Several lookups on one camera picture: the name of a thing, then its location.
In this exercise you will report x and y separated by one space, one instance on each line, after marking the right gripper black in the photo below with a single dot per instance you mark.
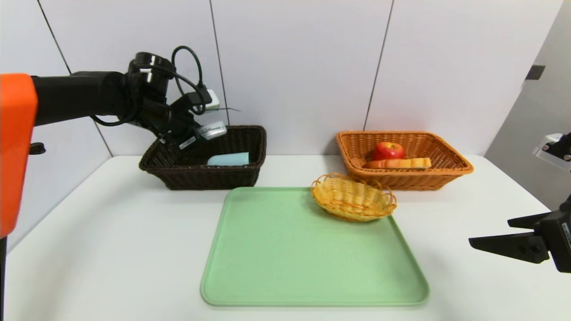
561 240

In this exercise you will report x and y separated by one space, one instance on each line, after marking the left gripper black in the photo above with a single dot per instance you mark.
188 142

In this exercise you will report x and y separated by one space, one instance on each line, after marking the grey cutlery case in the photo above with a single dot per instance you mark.
213 130

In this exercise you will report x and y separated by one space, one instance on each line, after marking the blue-grey plastic cup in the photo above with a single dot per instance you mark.
229 159

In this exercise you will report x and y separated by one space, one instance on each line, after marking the slice of white bread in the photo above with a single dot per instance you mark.
397 163

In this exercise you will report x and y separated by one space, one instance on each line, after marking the red apple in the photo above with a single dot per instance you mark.
388 150

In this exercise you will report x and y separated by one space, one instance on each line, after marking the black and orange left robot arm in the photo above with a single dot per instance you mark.
67 98

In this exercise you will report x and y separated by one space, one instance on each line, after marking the dark brown wicker basket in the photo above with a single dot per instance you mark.
200 176

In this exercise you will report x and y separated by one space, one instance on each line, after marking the orange wicker basket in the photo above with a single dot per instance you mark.
424 178

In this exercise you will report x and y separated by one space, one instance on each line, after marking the small yellow wicker basket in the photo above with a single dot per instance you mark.
352 196

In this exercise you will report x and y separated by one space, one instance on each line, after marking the thin black zip tie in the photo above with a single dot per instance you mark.
229 109

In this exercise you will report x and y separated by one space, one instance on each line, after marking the white board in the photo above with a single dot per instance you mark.
551 154

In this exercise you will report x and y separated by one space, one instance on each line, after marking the black background object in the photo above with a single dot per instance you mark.
564 145

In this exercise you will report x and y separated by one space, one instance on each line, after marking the light green plastic tray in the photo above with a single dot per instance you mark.
290 258

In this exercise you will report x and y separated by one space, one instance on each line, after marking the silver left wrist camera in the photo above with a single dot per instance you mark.
212 100

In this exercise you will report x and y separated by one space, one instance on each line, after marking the dark wall fixture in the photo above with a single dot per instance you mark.
534 72

